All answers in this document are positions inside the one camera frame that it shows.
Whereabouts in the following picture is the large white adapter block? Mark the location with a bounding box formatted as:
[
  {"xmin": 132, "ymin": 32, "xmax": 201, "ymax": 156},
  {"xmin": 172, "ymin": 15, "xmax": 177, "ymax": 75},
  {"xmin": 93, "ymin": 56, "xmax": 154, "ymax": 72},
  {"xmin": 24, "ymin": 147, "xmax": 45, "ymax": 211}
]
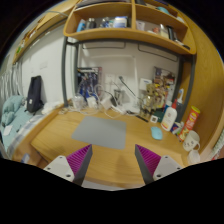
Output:
[{"xmin": 99, "ymin": 96, "xmax": 113, "ymax": 110}]

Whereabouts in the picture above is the wooden shelf unit with items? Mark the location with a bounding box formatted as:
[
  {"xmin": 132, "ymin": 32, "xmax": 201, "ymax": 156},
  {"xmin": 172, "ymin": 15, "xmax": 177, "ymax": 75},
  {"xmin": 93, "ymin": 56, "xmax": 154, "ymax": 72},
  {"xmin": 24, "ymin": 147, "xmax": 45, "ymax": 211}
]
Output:
[{"xmin": 63, "ymin": 0, "xmax": 198, "ymax": 56}]

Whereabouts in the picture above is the colourful poster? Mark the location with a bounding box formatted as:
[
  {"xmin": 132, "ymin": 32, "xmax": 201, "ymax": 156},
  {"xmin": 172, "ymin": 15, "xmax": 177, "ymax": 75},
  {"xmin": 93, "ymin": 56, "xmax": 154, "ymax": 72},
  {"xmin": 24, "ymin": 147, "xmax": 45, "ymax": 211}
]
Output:
[{"xmin": 153, "ymin": 66, "xmax": 177, "ymax": 101}]

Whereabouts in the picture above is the grey mouse pad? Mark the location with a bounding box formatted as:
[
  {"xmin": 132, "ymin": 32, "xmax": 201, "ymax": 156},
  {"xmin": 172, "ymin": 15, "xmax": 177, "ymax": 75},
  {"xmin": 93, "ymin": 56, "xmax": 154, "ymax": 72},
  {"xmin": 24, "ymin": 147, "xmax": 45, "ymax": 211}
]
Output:
[{"xmin": 70, "ymin": 115, "xmax": 128, "ymax": 150}]

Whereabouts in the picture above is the brown tree figurine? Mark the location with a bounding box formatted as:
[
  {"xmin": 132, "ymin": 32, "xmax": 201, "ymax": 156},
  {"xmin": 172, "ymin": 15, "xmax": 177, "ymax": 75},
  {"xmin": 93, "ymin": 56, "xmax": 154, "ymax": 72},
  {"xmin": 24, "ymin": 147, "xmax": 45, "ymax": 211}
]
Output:
[{"xmin": 139, "ymin": 83, "xmax": 162, "ymax": 118}]

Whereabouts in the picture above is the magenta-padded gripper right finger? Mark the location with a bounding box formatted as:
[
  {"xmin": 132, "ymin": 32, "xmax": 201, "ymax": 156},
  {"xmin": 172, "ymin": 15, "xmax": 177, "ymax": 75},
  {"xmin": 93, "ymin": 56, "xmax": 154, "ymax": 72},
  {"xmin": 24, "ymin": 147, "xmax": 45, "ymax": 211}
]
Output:
[{"xmin": 134, "ymin": 143, "xmax": 183, "ymax": 185}]

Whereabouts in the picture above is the white printed mug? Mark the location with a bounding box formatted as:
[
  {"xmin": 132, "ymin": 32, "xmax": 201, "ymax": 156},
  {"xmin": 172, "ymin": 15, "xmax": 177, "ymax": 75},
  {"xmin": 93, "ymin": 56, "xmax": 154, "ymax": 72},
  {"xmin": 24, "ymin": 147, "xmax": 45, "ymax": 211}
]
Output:
[{"xmin": 182, "ymin": 130, "xmax": 202, "ymax": 153}]

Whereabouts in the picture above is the clear plastic cup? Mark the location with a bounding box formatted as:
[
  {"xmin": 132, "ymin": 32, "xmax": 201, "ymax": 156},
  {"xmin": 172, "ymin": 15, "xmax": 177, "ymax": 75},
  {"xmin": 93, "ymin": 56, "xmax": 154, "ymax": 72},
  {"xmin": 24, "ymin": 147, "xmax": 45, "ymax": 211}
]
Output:
[{"xmin": 71, "ymin": 94, "xmax": 85, "ymax": 110}]

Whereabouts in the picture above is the white power strip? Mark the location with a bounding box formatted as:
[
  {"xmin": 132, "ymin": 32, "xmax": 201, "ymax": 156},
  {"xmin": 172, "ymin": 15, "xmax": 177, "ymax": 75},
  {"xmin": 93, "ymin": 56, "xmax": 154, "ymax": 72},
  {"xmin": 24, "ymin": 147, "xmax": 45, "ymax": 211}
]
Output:
[{"xmin": 111, "ymin": 104, "xmax": 129, "ymax": 116}]

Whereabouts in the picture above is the white flat device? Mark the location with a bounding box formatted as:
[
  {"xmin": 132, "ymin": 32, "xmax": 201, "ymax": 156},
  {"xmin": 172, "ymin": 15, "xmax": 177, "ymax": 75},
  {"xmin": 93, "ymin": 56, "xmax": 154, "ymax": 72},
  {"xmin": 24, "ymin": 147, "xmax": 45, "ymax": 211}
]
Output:
[{"xmin": 124, "ymin": 103, "xmax": 141, "ymax": 114}]

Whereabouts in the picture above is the bed with teal bedding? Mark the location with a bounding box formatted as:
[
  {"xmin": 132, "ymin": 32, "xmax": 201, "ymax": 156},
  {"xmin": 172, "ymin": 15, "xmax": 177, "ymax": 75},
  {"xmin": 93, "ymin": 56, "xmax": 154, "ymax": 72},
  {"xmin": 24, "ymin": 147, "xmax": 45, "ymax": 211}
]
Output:
[{"xmin": 0, "ymin": 94, "xmax": 64, "ymax": 161}]

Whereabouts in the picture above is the small white charger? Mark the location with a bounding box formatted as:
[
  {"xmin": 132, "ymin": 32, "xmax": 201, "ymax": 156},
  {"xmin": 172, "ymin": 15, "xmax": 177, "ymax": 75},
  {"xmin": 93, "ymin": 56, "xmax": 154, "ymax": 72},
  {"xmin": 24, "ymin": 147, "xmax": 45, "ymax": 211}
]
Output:
[{"xmin": 85, "ymin": 95, "xmax": 98, "ymax": 108}]

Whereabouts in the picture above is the steel cup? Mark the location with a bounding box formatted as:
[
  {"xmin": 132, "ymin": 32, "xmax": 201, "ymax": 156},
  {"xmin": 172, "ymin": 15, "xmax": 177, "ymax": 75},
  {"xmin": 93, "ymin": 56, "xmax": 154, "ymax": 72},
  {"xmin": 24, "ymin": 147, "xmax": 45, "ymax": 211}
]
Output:
[{"xmin": 113, "ymin": 88, "xmax": 125, "ymax": 104}]

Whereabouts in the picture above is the light blue computer mouse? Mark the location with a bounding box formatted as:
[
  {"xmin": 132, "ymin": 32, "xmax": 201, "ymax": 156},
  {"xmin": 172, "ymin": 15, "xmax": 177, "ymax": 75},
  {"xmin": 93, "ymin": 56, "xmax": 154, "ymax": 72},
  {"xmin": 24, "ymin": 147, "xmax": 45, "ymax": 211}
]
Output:
[{"xmin": 150, "ymin": 126, "xmax": 164, "ymax": 141}]

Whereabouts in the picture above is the plain white mug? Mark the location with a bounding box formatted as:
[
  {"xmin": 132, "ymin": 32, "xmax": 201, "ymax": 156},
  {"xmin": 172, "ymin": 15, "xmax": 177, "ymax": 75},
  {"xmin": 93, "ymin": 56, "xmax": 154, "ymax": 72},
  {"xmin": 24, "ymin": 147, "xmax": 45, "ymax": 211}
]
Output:
[{"xmin": 186, "ymin": 149, "xmax": 202, "ymax": 166}]

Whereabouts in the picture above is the black power adapter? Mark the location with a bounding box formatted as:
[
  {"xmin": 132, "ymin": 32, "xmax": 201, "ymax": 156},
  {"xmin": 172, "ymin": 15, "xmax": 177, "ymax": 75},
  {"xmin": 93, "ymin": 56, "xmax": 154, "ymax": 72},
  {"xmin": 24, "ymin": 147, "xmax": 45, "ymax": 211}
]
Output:
[{"xmin": 108, "ymin": 94, "xmax": 118, "ymax": 108}]

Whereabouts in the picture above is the red chips can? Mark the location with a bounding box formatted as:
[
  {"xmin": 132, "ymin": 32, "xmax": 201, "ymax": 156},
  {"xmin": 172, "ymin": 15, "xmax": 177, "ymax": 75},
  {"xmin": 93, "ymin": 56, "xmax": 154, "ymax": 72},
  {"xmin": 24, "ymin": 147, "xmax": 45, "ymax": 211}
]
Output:
[{"xmin": 178, "ymin": 105, "xmax": 201, "ymax": 143}]

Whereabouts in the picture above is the black plug with cable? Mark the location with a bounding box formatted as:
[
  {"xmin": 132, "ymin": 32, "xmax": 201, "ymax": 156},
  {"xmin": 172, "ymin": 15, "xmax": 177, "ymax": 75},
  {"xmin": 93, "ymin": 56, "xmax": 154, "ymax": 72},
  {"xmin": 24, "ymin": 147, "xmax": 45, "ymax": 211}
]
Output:
[{"xmin": 118, "ymin": 75, "xmax": 143, "ymax": 101}]

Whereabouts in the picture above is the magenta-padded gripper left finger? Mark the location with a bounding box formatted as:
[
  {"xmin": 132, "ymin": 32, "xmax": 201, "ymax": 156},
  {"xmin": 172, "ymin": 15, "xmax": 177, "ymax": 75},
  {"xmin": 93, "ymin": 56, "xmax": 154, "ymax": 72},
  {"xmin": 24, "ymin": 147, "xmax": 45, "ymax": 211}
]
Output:
[{"xmin": 43, "ymin": 143, "xmax": 93, "ymax": 187}]

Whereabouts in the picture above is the robot model kit box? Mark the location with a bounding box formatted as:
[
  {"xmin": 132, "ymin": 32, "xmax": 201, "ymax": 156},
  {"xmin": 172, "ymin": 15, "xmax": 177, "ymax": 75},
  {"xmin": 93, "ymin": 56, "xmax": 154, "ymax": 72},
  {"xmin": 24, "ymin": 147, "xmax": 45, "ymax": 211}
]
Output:
[{"xmin": 77, "ymin": 66, "xmax": 103, "ymax": 101}]

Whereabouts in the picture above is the long wooden wall shelf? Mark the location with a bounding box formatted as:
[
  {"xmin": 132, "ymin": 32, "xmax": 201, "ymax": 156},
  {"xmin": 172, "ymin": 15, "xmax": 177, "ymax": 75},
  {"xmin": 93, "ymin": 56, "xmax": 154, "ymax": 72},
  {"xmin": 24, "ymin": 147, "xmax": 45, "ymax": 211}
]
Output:
[{"xmin": 11, "ymin": 1, "xmax": 73, "ymax": 64}]

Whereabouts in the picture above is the white crumpled cloth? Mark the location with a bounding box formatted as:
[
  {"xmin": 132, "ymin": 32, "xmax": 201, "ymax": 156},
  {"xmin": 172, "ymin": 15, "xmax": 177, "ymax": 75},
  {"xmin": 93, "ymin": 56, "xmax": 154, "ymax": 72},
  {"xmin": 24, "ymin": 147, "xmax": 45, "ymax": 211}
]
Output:
[{"xmin": 41, "ymin": 101, "xmax": 64, "ymax": 116}]

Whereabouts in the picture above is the white pump bottle red cap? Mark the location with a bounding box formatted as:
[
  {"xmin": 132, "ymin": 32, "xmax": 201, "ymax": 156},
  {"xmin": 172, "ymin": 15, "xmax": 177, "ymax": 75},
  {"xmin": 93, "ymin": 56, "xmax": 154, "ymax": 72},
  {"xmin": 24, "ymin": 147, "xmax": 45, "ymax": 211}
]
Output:
[{"xmin": 160, "ymin": 98, "xmax": 178, "ymax": 132}]

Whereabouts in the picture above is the black backpack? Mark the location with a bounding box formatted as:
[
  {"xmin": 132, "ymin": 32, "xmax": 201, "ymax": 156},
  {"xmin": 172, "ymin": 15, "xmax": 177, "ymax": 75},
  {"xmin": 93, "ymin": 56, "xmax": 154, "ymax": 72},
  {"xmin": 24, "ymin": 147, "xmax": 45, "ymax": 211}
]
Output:
[{"xmin": 25, "ymin": 75, "xmax": 45, "ymax": 114}]

